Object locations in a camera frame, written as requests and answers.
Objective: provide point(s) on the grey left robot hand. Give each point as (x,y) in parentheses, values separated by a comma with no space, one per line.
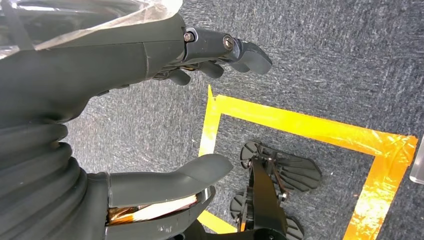
(82,66)

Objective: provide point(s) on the clear plastic film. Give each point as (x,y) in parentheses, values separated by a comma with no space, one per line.
(139,10)

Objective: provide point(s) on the yellow floor tape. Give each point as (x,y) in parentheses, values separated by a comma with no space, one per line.
(298,121)

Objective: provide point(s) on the black robot foot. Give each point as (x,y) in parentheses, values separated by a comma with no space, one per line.
(265,205)

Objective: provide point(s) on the silver floor socket plate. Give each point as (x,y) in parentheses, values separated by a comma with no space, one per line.
(418,165)

